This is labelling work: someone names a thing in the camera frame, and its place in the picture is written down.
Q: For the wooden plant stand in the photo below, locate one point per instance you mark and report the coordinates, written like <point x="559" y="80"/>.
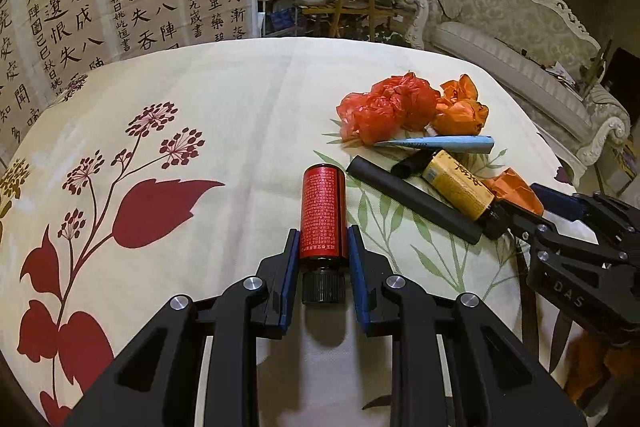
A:
<point x="336" y="9"/>

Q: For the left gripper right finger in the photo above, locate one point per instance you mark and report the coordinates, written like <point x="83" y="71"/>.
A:
<point x="455" y="363"/>

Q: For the floral cream tablecloth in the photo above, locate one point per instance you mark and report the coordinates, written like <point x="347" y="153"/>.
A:
<point x="178" y="171"/>

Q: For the black cylinder tube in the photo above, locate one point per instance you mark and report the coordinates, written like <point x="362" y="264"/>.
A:
<point x="424" y="205"/>

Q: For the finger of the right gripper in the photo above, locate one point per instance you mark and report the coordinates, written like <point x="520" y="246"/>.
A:
<point x="569" y="207"/>

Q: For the yellow label bottle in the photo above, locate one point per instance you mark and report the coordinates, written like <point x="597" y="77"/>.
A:
<point x="466" y="193"/>

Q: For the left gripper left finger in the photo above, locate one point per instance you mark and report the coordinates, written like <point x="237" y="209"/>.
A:
<point x="192" y="346"/>

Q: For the ornate white sofa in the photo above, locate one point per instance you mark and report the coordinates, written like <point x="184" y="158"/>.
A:
<point x="541" y="54"/>

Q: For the light blue tube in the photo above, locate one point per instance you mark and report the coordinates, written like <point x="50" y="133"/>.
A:
<point x="477" y="144"/>

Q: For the orange crumpled paper ball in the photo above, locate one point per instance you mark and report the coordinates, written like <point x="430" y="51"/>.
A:
<point x="458" y="111"/>

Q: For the red label bottle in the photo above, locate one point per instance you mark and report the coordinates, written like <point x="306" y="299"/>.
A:
<point x="323" y="255"/>

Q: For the flat orange wrapper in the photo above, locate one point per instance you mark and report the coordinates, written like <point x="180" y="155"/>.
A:
<point x="509" y="186"/>

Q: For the red crumpled plastic bag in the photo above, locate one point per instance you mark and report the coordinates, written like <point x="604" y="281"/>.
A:
<point x="405" y="102"/>

